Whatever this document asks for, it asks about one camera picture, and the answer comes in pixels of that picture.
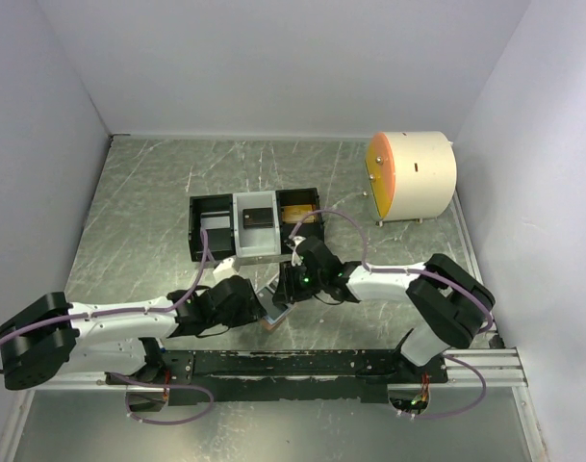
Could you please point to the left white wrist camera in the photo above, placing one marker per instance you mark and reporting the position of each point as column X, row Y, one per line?
column 226, row 268

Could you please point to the orange leather card holder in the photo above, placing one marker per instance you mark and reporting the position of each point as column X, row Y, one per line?
column 275, row 312

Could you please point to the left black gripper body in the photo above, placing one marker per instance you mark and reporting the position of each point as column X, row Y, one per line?
column 246, row 312

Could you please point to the black white three-compartment tray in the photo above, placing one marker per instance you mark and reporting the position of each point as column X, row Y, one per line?
column 251, row 243

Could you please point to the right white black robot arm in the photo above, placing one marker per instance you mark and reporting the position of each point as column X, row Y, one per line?
column 454, row 306

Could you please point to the cream cylinder with orange lid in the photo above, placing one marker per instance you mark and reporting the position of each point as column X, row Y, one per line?
column 412, row 175

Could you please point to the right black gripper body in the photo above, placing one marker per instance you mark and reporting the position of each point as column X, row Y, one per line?
column 300, row 284

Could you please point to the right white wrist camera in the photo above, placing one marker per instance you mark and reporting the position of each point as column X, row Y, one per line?
column 294, row 243

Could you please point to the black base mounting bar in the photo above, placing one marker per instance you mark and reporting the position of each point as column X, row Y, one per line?
column 234, row 375

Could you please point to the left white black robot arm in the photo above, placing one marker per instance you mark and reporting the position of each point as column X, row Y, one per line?
column 53, row 337

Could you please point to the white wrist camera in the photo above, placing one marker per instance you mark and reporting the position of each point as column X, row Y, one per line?
column 226, row 268
column 294, row 243

